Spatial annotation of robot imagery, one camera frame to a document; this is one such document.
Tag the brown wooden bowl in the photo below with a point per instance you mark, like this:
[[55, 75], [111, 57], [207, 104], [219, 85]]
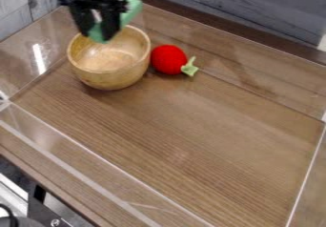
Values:
[[115, 65]]

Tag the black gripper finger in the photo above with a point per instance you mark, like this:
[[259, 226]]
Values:
[[83, 18], [109, 24]]

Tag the clear acrylic tray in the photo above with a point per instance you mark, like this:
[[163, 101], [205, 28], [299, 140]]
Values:
[[215, 150]]

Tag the red toy strawberry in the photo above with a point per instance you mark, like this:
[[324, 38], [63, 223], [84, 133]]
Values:
[[168, 60]]

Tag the black table leg bracket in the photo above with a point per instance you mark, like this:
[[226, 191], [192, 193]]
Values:
[[38, 212]]

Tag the green rectangular block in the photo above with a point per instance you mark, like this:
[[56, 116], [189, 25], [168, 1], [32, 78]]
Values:
[[133, 7]]

